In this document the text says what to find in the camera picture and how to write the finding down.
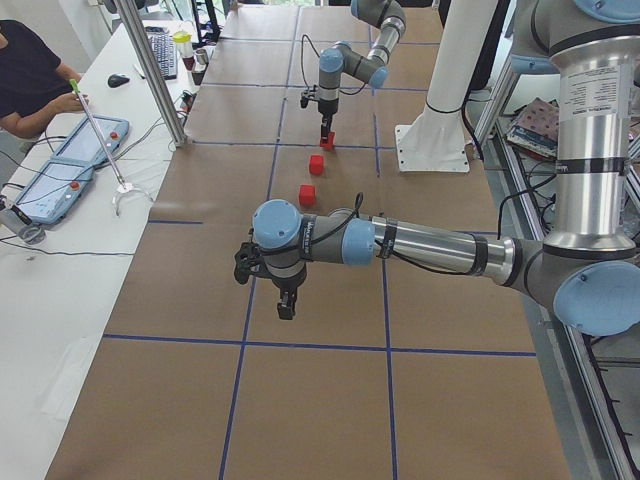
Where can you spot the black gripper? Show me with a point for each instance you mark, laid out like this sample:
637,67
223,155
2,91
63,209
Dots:
286,285
327,109

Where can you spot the red block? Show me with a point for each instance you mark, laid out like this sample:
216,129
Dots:
327,142
316,164
307,195

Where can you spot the yellow lid cup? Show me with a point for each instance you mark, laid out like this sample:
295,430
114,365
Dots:
183,43

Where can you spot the black keyboard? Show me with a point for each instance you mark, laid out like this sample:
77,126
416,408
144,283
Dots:
165,53

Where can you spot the long grabber stick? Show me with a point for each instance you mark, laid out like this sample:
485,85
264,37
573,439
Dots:
124,188

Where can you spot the stack of magazines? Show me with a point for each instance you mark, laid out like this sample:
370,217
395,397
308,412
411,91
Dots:
535,129

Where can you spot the black computer mouse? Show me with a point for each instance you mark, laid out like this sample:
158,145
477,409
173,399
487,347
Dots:
117,80

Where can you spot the upper teach pendant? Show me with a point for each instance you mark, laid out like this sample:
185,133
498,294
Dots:
83,146

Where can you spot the teach pendant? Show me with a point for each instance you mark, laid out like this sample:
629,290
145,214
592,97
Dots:
83,146
53,191

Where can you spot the lower teach pendant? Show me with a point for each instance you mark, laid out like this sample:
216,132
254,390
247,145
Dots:
53,191

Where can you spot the person in black shirt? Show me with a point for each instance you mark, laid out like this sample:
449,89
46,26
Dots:
35,82

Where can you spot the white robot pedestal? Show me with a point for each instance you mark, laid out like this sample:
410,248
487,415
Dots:
435,141

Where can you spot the aluminium frame post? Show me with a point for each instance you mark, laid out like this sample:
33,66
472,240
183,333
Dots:
128,12

